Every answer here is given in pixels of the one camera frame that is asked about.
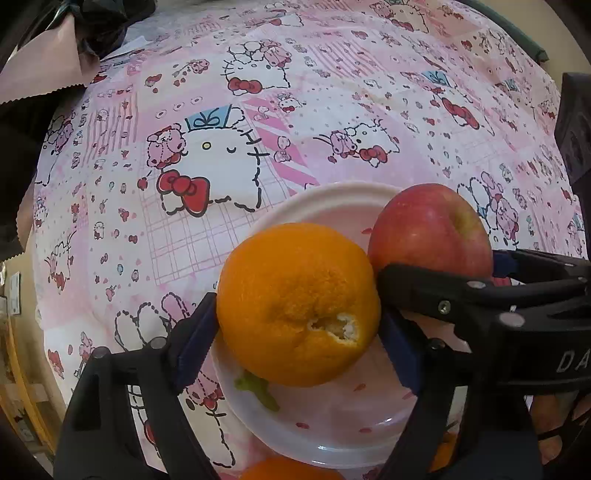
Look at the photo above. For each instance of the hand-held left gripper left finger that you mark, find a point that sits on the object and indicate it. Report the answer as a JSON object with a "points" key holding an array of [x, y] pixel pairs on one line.
{"points": [[194, 346]]}

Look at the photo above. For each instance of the large bumpy orange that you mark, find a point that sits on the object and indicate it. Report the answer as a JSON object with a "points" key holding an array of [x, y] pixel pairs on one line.
{"points": [[286, 300]]}

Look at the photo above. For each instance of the green stem piece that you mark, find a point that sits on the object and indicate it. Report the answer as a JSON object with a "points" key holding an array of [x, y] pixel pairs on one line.
{"points": [[258, 392]]}

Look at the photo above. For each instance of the black plastic bag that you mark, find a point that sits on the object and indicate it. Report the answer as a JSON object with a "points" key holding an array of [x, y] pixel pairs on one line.
{"points": [[101, 23]]}

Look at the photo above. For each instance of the black cloth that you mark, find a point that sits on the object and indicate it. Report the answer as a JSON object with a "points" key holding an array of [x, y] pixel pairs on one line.
{"points": [[23, 161]]}

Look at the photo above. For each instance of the wooden shelf rack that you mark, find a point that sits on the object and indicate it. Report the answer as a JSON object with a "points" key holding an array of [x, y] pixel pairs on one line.
{"points": [[27, 392]]}

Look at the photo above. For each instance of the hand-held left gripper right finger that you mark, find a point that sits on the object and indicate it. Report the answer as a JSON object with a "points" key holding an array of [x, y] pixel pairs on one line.
{"points": [[401, 355]]}

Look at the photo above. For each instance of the white wall switch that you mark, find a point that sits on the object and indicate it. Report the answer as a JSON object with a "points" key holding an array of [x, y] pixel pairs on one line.
{"points": [[15, 293]]}

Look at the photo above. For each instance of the pink cloth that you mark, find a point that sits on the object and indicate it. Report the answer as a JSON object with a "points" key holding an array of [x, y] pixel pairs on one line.
{"points": [[41, 69]]}

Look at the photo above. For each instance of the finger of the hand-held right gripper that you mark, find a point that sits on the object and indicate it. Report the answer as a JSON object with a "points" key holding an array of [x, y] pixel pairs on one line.
{"points": [[504, 265], [415, 286]]}

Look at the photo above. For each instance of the light blue sheet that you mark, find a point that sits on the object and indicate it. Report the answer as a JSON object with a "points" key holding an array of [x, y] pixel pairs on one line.
{"points": [[131, 44]]}

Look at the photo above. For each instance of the pink printed blanket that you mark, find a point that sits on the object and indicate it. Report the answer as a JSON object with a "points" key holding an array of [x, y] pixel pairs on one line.
{"points": [[323, 115]]}

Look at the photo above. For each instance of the red apple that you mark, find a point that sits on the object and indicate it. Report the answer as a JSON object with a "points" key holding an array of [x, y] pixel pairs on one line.
{"points": [[425, 230]]}

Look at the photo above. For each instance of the smooth orange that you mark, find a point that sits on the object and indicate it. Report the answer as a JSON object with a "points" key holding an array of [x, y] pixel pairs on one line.
{"points": [[291, 470], [443, 454]]}

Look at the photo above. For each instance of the person's right hand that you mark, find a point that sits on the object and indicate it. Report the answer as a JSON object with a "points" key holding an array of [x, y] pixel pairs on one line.
{"points": [[554, 424]]}

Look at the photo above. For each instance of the dark green bar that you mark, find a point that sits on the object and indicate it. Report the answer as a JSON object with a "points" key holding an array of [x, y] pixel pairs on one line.
{"points": [[517, 32]]}

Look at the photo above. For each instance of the white plate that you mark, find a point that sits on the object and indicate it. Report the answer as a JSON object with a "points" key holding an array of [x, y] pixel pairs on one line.
{"points": [[323, 424]]}

